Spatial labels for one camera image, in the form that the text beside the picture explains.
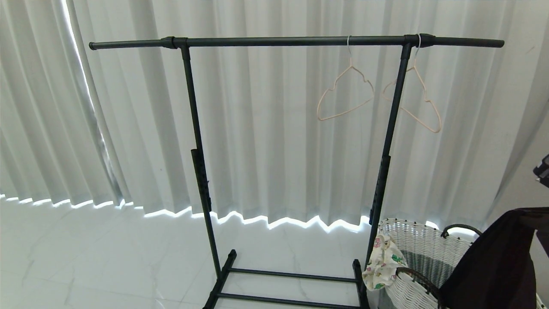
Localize pink clothes hanger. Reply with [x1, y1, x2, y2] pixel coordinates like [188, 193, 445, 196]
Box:
[317, 36, 375, 122]
[382, 34, 442, 133]

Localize black sleeveless top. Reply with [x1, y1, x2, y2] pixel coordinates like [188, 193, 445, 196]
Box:
[437, 207, 549, 309]

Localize black clothes rack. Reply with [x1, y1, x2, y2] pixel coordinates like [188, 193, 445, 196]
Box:
[89, 33, 505, 309]

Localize white laundry basket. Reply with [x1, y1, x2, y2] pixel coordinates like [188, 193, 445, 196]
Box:
[377, 218, 547, 309]

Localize white curtain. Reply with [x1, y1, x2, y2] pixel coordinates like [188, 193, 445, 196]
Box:
[0, 0, 549, 234]

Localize cream printed garment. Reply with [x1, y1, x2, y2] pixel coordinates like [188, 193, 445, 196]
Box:
[362, 233, 408, 291]

